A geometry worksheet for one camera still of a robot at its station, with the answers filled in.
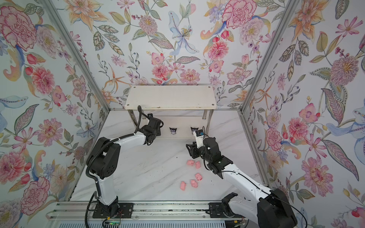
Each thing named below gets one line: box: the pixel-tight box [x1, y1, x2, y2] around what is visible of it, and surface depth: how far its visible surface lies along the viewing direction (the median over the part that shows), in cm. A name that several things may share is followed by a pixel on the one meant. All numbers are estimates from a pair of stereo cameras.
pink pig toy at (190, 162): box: [186, 159, 195, 167], surface depth 92 cm
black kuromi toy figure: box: [190, 126, 200, 137], surface depth 96 cm
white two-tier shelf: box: [124, 85, 218, 138], surface depth 85 cm
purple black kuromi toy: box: [169, 127, 178, 136], surface depth 97 cm
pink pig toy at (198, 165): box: [195, 160, 202, 170], surface depth 91 cm
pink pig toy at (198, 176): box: [195, 172, 203, 181], surface depth 86 cm
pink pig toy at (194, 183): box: [190, 179, 199, 189], surface depth 83 cm
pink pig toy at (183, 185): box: [180, 180, 187, 191], surface depth 83 cm
